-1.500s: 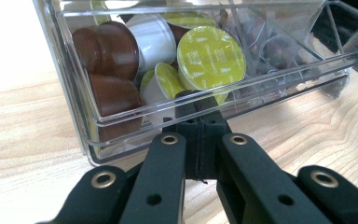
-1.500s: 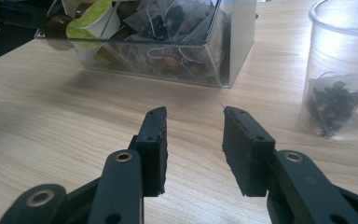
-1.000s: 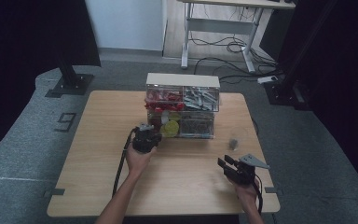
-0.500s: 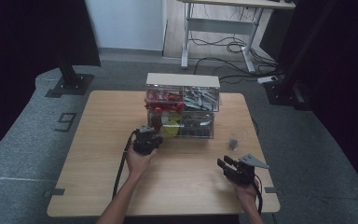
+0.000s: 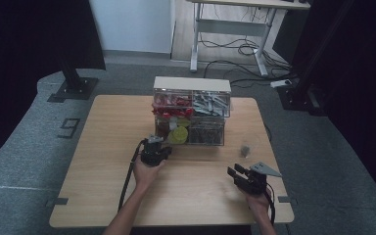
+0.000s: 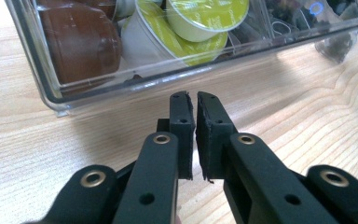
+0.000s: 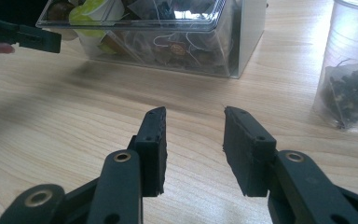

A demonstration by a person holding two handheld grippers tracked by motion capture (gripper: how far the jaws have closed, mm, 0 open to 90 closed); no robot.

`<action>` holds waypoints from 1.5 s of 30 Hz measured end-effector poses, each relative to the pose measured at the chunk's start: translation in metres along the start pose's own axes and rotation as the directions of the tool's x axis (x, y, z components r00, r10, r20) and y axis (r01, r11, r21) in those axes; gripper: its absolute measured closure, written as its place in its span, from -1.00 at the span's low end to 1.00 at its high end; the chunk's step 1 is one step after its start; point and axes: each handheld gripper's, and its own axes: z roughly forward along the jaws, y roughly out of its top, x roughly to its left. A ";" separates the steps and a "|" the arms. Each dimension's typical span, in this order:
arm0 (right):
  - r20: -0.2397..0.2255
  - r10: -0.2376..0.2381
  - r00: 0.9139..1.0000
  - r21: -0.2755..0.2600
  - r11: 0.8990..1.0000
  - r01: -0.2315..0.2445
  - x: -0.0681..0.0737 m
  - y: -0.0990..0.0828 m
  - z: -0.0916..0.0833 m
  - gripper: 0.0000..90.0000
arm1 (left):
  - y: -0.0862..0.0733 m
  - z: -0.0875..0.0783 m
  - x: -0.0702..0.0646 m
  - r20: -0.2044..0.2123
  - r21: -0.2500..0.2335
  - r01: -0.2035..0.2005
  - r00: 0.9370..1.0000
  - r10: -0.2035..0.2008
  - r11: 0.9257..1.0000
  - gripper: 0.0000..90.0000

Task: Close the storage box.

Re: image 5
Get clear acrylic organizer box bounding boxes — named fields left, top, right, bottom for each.
left=152, top=75, right=232, bottom=147

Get pile of dark packets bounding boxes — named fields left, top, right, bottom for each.
left=189, top=121, right=224, bottom=145

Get pile of grey packets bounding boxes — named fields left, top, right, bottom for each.
left=193, top=91, right=230, bottom=118

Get black curtain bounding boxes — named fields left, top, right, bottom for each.
left=0, top=0, right=107, bottom=170
left=292, top=0, right=376, bottom=212

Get left hand-held gripper black cable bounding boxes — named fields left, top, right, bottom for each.
left=117, top=139, right=149, bottom=212

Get white power strip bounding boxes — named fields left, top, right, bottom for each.
left=269, top=78, right=293, bottom=89

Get person's left hand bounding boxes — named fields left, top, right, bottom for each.
left=132, top=156, right=165, bottom=193

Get right hand-held gripper black cable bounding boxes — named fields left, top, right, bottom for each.
left=263, top=189, right=277, bottom=226

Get black floor cable bundle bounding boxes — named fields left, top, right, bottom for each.
left=198, top=32, right=298, bottom=89

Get pile of red packets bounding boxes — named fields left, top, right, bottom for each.
left=152, top=94, right=195, bottom=119

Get black metal stand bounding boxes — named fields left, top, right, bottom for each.
left=277, top=0, right=356, bottom=117
left=47, top=57, right=100, bottom=104

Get hand-held gripper black cable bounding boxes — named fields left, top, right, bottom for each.
left=117, top=139, right=149, bottom=212
left=263, top=189, right=277, bottom=226

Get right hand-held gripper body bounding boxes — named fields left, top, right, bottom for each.
left=238, top=162, right=282, bottom=196

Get large yellow-green round pod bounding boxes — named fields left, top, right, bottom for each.
left=167, top=126, right=189, bottom=145

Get person's right hand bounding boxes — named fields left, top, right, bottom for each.
left=241, top=183, right=275, bottom=215

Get white desk frame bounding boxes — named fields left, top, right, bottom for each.
left=185, top=0, right=311, bottom=77

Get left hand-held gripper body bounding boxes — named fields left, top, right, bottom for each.
left=140, top=134, right=165, bottom=167

